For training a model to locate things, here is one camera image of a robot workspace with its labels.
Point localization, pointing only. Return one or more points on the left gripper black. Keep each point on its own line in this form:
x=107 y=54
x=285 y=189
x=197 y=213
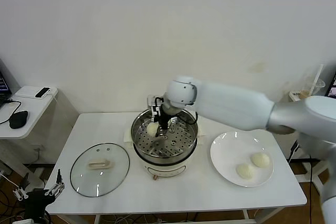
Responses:
x=39 y=200

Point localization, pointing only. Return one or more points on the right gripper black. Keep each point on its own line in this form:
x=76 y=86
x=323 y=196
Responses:
x=164 y=116

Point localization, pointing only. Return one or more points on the white steamed baozi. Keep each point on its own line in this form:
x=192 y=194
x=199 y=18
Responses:
x=260 y=159
x=151 y=129
x=246 y=170

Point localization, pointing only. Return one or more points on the round glass pot lid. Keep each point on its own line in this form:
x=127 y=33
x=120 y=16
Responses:
x=99 y=179

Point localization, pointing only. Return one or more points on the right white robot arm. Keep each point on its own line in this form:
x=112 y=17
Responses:
x=236 y=103

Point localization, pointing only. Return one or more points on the round white plate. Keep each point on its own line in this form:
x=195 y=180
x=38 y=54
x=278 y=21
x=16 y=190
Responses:
x=228 y=150

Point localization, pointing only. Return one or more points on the black computer mouse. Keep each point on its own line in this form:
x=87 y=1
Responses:
x=18 y=119

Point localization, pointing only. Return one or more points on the white side desk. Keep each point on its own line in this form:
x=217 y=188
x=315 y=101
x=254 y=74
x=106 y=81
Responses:
x=307 y=169
x=34 y=113

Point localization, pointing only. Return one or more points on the small black handheld device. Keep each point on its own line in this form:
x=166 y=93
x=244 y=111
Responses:
x=42 y=92

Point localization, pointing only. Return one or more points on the flat white box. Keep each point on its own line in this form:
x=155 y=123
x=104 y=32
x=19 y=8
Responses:
x=25 y=92

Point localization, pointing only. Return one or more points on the black open laptop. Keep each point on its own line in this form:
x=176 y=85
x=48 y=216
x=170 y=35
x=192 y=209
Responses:
x=332 y=87
x=4 y=85

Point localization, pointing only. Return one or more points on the small printed white card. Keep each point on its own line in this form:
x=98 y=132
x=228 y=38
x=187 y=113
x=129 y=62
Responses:
x=296 y=94

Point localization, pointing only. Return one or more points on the clear plastic drink cup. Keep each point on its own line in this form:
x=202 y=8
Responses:
x=315 y=89

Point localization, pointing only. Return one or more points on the plastic cup with straw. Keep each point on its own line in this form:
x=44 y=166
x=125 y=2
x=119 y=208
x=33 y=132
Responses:
x=319 y=75

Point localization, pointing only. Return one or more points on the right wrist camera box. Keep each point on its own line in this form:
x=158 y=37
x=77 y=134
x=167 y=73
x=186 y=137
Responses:
x=153 y=103

